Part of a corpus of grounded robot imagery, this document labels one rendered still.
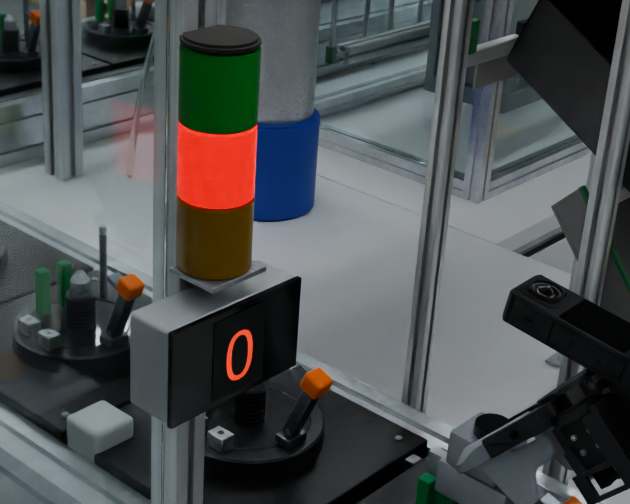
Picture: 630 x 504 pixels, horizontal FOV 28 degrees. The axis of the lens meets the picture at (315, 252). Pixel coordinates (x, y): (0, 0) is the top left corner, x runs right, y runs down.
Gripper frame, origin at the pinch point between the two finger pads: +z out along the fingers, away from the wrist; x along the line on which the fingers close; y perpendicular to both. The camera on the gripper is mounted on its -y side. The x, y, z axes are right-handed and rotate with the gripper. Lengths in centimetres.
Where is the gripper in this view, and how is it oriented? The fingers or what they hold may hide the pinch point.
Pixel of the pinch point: (483, 442)
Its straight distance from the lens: 99.3
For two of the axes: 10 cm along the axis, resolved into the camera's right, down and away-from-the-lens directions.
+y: 5.2, 8.4, -1.5
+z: -5.5, 4.6, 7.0
